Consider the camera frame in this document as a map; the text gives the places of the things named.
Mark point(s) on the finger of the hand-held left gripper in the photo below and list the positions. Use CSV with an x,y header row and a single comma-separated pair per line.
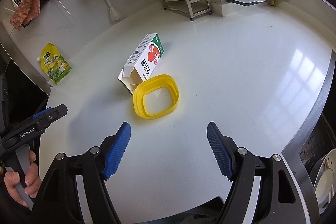
x,y
52,115

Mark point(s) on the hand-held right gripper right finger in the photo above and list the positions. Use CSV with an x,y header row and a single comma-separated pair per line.
x,y
220,153

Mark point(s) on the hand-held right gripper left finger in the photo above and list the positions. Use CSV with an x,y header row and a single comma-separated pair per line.
x,y
118,150

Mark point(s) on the person's left hand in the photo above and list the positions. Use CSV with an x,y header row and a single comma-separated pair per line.
x,y
34,176

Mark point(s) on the black gas stove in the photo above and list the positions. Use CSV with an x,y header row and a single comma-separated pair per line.
x,y
21,82

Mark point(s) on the green seasoning pouch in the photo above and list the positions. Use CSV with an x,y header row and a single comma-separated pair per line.
x,y
56,66

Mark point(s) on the black kitchen sink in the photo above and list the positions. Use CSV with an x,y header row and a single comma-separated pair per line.
x,y
315,134

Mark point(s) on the white and red carton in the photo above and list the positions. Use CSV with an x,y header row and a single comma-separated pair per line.
x,y
147,56

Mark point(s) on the pink dish cloth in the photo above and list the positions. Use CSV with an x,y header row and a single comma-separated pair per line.
x,y
26,10

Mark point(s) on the white plate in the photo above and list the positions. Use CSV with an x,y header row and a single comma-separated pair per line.
x,y
325,182

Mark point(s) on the white thin stick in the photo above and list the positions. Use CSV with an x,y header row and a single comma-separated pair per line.
x,y
64,5

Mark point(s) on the white bottle brush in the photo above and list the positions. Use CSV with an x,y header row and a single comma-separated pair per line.
x,y
114,14

